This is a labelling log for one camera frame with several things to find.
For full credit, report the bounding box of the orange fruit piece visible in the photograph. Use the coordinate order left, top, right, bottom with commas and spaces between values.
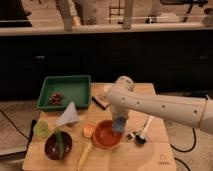
82, 124, 95, 138

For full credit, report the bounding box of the black cable on floor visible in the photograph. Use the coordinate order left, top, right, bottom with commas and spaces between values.
168, 128, 198, 171

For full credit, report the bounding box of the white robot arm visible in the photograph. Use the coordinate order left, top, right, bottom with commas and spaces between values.
106, 76, 213, 134

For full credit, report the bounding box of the yellow banana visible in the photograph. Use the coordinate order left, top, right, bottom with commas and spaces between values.
77, 142, 92, 171

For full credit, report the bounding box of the red bowl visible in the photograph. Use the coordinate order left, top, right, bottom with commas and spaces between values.
92, 120, 122, 149

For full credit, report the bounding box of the blue sponge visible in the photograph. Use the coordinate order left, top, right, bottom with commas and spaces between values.
112, 117, 126, 133

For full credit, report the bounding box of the green plastic tray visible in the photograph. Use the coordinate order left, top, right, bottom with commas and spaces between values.
37, 75, 91, 112

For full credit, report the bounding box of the green chili pepper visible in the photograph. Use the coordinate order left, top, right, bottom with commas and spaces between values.
55, 129, 64, 159

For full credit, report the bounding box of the black cable left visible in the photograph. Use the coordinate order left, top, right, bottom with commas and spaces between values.
0, 109, 38, 148

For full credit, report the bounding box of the light green cup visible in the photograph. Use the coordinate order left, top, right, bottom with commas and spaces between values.
33, 121, 49, 138

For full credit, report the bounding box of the white handled dish brush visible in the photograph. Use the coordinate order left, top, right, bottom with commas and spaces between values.
135, 116, 154, 145

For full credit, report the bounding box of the brown rectangular block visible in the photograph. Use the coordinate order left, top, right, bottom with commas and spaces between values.
92, 95, 109, 110

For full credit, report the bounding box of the white paper cone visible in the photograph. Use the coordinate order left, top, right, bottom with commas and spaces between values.
56, 102, 79, 127

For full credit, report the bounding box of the dark brown bowl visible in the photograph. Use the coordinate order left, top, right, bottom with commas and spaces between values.
44, 131, 72, 160

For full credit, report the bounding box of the red berry cluster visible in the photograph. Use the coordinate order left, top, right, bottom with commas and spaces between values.
49, 92, 63, 105

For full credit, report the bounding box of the white round cup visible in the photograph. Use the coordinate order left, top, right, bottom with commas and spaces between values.
103, 83, 113, 93

